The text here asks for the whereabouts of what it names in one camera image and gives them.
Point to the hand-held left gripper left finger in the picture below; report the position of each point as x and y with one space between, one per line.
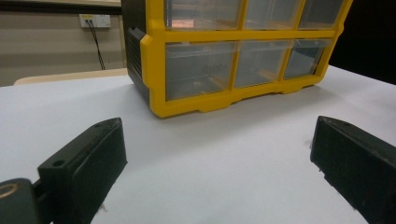
84 161

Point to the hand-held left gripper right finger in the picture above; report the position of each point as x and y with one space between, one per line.
358 161

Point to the yellow black drawer organizer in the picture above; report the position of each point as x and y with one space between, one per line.
155 77

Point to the clear plastic drawer box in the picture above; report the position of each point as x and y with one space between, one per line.
258 65

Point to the beige wooden table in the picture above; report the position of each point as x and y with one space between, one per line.
77 75

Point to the black curtain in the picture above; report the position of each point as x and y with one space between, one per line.
370 37

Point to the grid of clear drawers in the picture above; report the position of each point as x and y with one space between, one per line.
199 70

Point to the black horizontal bar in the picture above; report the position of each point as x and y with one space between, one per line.
46 7

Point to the white wall socket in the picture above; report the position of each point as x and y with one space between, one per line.
101 20

